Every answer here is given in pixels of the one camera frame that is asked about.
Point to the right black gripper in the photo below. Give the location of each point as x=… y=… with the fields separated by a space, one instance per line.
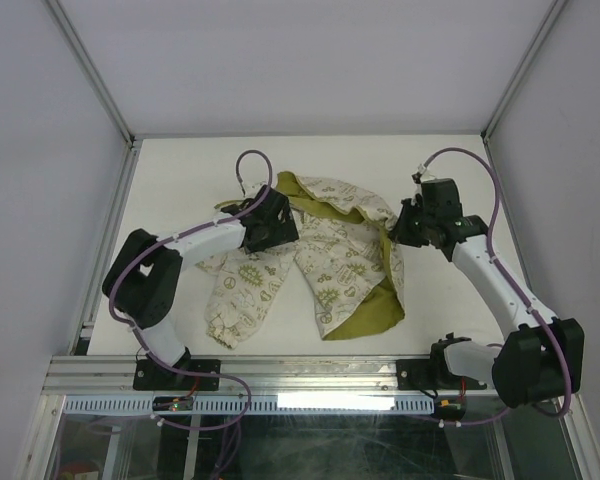
x=399 y=233

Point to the cream green printed jacket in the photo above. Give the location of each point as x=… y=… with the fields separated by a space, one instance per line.
x=355 y=272

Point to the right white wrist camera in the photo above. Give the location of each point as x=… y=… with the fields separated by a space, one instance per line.
x=422 y=174

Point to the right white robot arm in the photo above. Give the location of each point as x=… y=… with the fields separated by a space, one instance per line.
x=541 y=356

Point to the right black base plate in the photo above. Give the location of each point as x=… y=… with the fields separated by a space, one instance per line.
x=427 y=375

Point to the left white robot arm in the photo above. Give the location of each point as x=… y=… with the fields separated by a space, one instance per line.
x=142 y=282

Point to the aluminium frame post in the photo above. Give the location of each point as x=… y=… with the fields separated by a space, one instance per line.
x=524 y=66
x=78 y=49

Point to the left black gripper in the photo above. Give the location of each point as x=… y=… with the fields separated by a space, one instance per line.
x=284 y=232

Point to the right aluminium frame post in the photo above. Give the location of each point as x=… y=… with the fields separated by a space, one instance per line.
x=524 y=66

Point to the slotted grey cable duct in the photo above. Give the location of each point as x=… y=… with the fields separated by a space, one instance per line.
x=311 y=403

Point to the left aluminium frame post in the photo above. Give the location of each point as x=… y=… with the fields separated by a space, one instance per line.
x=78 y=49

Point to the aluminium mounting rail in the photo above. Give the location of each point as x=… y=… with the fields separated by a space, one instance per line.
x=218 y=375

